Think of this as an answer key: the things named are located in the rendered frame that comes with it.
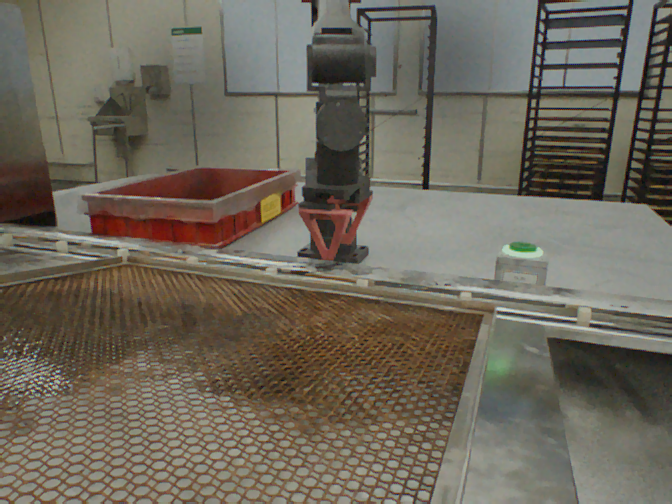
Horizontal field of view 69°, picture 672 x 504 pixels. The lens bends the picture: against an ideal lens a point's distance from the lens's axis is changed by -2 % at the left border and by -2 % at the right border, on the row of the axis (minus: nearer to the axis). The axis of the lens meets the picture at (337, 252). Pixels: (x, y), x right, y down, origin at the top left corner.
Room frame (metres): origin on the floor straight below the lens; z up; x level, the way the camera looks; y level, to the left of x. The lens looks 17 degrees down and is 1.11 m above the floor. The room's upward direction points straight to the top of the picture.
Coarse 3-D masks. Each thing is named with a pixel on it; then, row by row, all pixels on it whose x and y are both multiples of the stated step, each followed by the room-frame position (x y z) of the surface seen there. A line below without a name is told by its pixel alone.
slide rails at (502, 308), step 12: (72, 252) 0.83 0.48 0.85; (84, 252) 0.83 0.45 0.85; (96, 252) 0.83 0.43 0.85; (108, 252) 0.83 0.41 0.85; (504, 312) 0.58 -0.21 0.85; (516, 312) 0.57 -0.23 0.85; (528, 312) 0.57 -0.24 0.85; (540, 312) 0.57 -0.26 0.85; (552, 312) 0.57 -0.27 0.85; (564, 312) 0.57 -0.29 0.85; (600, 324) 0.54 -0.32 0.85; (612, 324) 0.54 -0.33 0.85; (624, 324) 0.54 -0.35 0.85; (636, 324) 0.54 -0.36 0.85; (648, 324) 0.54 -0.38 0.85
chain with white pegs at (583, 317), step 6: (6, 234) 0.88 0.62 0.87; (6, 240) 0.87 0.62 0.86; (12, 240) 0.88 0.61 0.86; (60, 246) 0.82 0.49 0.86; (66, 246) 0.83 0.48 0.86; (66, 252) 0.83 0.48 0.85; (120, 252) 0.77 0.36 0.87; (126, 252) 0.78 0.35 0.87; (192, 258) 0.73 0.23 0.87; (270, 270) 0.68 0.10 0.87; (276, 270) 0.68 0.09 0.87; (360, 282) 0.63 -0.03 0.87; (366, 282) 0.63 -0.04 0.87; (462, 294) 0.58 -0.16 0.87; (468, 294) 0.58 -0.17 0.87; (582, 312) 0.53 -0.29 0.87; (588, 312) 0.53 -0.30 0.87; (582, 318) 0.53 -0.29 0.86; (588, 318) 0.53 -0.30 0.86; (576, 324) 0.54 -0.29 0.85; (582, 324) 0.53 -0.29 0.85; (588, 324) 0.53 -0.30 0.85
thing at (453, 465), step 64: (128, 256) 0.66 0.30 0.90; (0, 320) 0.37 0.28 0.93; (64, 320) 0.38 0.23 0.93; (128, 320) 0.39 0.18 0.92; (192, 320) 0.40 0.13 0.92; (256, 320) 0.41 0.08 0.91; (320, 320) 0.42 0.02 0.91; (384, 320) 0.44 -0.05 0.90; (448, 320) 0.45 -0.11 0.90; (64, 384) 0.25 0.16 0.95; (128, 384) 0.26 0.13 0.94; (256, 384) 0.27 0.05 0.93; (320, 384) 0.28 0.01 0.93; (64, 448) 0.19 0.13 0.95; (128, 448) 0.19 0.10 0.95; (448, 448) 0.20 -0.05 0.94
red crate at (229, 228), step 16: (288, 192) 1.31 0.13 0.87; (256, 208) 1.11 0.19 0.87; (288, 208) 1.29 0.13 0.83; (96, 224) 1.01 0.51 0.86; (112, 224) 1.00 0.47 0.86; (128, 224) 0.99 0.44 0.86; (144, 224) 0.97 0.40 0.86; (160, 224) 0.96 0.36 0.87; (176, 224) 0.95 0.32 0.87; (192, 224) 0.94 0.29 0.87; (208, 224) 0.93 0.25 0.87; (224, 224) 0.97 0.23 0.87; (240, 224) 1.04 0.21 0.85; (256, 224) 1.10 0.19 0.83; (160, 240) 0.96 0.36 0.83; (176, 240) 0.95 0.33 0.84; (192, 240) 0.94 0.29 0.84; (208, 240) 0.93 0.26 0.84; (224, 240) 0.95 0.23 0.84
